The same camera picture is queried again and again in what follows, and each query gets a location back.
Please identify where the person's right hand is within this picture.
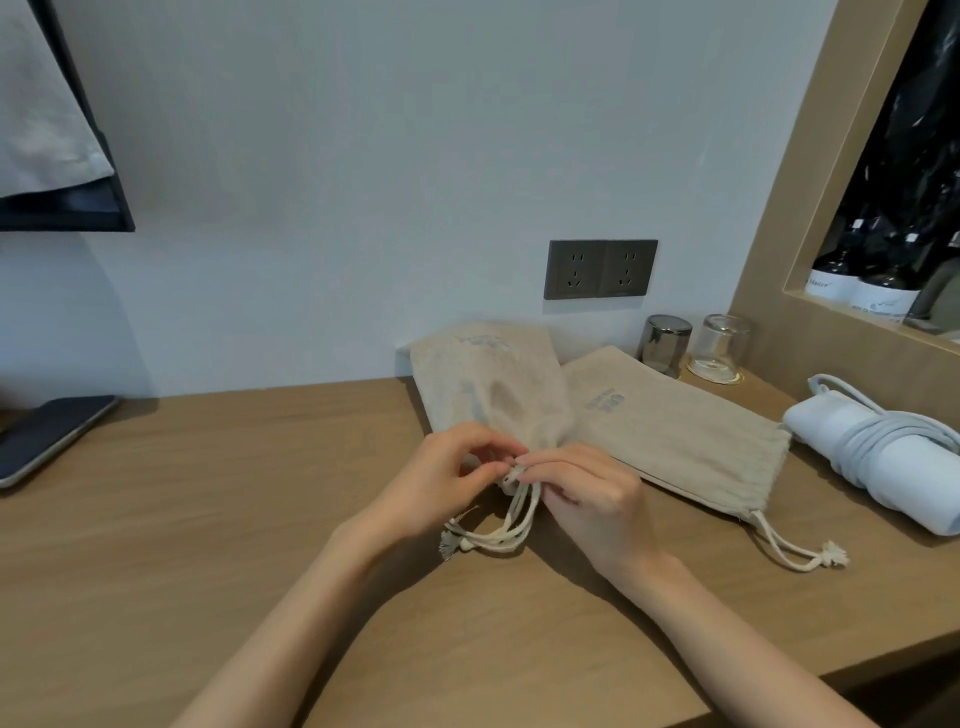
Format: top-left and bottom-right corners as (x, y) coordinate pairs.
(513, 443), (669, 594)

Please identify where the person's left hand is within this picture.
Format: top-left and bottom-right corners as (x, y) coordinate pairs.
(352, 422), (530, 556)

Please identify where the beige drawstring bag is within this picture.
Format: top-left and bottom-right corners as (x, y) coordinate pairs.
(408, 322), (579, 562)
(562, 344), (850, 574)

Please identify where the white hair dryer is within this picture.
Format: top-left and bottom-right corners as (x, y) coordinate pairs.
(782, 393), (960, 538)

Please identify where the person's left forearm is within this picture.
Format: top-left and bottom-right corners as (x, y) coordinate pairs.
(172, 517), (391, 728)

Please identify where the person's right forearm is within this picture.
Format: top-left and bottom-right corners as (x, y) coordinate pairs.
(622, 554), (879, 728)

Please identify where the black plastic bag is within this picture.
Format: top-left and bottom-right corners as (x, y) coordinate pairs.
(824, 0), (960, 264)

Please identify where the grey smoked glass cup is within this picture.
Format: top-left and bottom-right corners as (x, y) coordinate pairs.
(641, 314), (694, 379)

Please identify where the clear glass cup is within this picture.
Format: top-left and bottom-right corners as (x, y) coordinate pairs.
(688, 313), (754, 385)

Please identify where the black smartphone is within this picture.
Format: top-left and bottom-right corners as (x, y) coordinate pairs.
(0, 395), (121, 490)

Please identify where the black television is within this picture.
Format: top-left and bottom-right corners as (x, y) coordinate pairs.
(0, 0), (136, 233)

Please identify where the white cloth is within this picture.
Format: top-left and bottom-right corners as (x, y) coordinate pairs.
(0, 0), (115, 200)

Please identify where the wooden niche frame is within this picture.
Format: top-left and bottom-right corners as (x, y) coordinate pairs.
(728, 0), (960, 433)

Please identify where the dark grey wall socket panel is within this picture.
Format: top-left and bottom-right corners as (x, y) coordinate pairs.
(543, 239), (660, 301)

